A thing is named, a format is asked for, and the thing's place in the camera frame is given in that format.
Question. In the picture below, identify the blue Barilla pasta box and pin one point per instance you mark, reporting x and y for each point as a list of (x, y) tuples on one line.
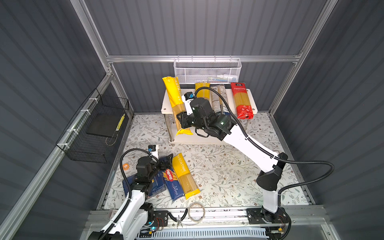
[(157, 187)]

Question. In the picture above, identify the clear blue spaghetti bag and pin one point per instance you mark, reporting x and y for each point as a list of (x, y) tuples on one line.
[(217, 104)]

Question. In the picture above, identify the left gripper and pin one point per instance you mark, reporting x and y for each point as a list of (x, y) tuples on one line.
[(167, 162)]

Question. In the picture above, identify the black wire side basket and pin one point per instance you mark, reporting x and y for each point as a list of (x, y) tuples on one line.
[(98, 130)]

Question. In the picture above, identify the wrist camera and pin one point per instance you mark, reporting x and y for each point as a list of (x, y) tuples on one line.
[(187, 98), (153, 150)]

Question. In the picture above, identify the blue Barilla spaghetti box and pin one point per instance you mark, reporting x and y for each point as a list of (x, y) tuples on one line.
[(173, 184)]

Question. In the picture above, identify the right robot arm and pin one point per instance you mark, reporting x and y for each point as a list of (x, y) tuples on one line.
[(271, 164)]

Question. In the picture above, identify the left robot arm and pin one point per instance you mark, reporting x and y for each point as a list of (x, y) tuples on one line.
[(136, 216)]

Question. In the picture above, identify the yellow Pastatime bag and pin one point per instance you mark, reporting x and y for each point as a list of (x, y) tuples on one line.
[(174, 92), (202, 93), (185, 177)]

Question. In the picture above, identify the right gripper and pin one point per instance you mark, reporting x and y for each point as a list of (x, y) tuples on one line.
[(182, 120)]

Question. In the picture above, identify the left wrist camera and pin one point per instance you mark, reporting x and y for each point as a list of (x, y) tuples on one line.
[(153, 150)]

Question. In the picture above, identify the white wire wall basket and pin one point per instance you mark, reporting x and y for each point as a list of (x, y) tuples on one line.
[(210, 70)]

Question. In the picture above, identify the red spaghetti bag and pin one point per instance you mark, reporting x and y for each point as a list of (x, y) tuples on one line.
[(242, 101)]

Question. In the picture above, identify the black pliers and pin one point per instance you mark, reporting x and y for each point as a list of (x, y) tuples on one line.
[(178, 219)]

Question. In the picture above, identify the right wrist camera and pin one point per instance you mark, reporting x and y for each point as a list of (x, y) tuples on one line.
[(187, 98)]

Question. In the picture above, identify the orange tape roll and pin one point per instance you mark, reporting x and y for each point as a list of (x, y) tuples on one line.
[(126, 167)]

